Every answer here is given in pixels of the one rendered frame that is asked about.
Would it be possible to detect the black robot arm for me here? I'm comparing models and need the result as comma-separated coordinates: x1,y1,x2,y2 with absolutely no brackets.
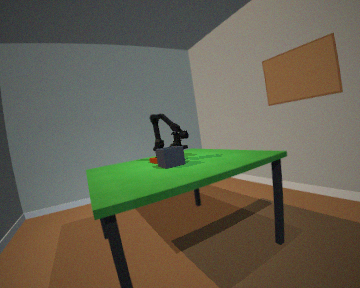
149,114,189,152

